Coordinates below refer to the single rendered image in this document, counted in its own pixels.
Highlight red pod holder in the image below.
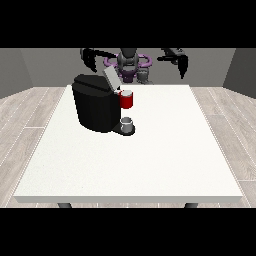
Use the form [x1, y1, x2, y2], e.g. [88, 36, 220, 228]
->
[119, 89, 135, 110]

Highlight small grey coffee pod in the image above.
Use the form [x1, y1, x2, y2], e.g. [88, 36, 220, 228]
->
[136, 68, 150, 84]

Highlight small grey cup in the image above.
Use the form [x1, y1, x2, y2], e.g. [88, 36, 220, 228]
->
[119, 116, 135, 134]

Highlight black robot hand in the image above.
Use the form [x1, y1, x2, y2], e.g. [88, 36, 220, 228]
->
[156, 48, 190, 80]
[79, 48, 118, 73]

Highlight grey robot trunk purple rings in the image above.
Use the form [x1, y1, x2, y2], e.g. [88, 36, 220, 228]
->
[103, 48, 154, 84]

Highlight pale grey machine lid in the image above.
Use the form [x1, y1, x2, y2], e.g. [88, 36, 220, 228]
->
[102, 65, 122, 92]

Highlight black coffee machine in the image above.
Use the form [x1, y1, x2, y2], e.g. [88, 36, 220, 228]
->
[71, 73, 137, 136]

